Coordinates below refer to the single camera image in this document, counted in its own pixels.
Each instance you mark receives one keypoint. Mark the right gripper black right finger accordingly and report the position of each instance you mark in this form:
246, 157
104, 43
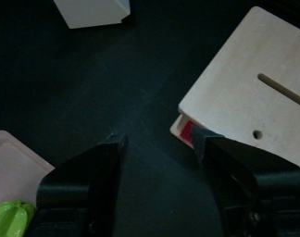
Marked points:
252, 185

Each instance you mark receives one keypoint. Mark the white box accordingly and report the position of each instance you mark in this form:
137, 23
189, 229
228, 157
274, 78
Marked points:
93, 12

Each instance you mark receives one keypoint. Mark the pale pink plastic tray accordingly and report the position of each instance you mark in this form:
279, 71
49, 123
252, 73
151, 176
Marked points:
14, 166

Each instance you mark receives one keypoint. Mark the green toy bell pepper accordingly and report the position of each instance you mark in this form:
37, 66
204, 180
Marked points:
9, 219

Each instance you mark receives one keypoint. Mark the red and wood piece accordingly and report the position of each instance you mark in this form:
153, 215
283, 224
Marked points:
185, 131

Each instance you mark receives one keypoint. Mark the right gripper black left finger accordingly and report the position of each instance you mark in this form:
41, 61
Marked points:
83, 185

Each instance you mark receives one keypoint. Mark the light wooden slotted block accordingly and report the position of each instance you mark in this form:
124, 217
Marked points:
252, 80

